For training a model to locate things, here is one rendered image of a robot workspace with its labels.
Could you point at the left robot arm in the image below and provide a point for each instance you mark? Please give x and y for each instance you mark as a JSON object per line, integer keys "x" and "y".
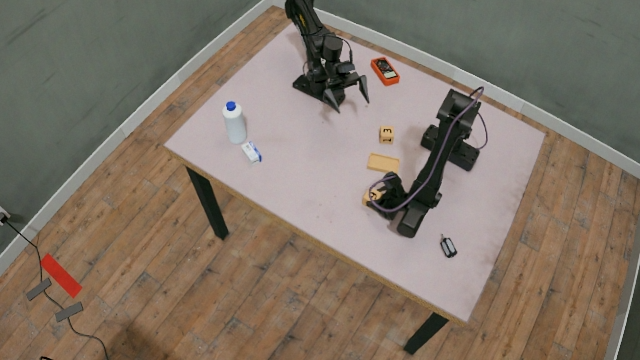
{"x": 445, "y": 137}

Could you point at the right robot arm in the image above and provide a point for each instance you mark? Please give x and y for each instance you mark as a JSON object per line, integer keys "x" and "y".
{"x": 317, "y": 63}

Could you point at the white bottle with blue cap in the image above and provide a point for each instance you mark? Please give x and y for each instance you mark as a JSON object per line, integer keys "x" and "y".
{"x": 234, "y": 122}

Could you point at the blue and white small box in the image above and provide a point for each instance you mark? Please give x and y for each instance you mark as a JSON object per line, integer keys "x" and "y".
{"x": 251, "y": 153}

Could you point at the orange digital multimeter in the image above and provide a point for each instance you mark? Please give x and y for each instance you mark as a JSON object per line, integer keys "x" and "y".
{"x": 385, "y": 71}

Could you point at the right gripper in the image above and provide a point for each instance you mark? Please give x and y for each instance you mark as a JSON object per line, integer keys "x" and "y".
{"x": 337, "y": 87}

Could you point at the tan rectangular tray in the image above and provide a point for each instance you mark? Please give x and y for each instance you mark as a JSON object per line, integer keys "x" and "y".
{"x": 383, "y": 163}

